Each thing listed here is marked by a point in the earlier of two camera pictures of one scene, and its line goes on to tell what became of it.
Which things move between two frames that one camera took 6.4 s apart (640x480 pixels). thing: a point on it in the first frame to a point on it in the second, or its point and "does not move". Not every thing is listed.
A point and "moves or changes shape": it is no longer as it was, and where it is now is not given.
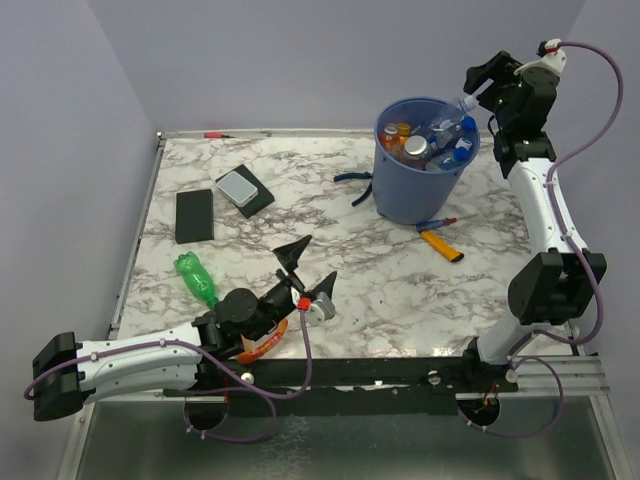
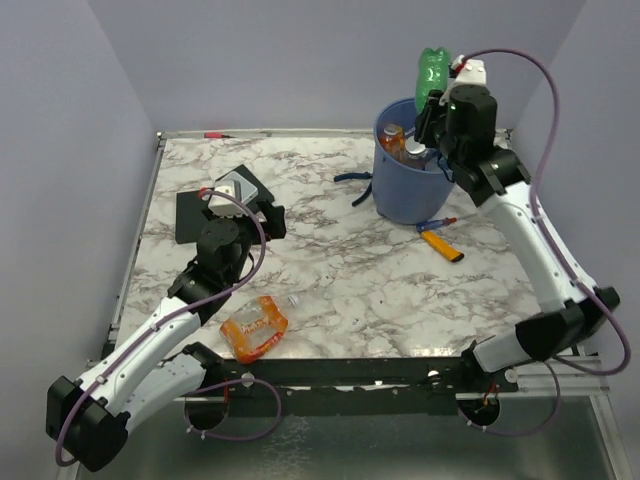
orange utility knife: x=444 y=248 does not move
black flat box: x=263 y=197 does not move
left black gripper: x=290 y=259 to x=272 y=228
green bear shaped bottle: x=196 y=278 moves or changes shape
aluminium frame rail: x=579 y=374 does not move
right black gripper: x=501 y=68 to x=433 y=109
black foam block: x=194 y=216 does not move
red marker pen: x=216 y=135 does not move
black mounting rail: x=428 y=386 does not move
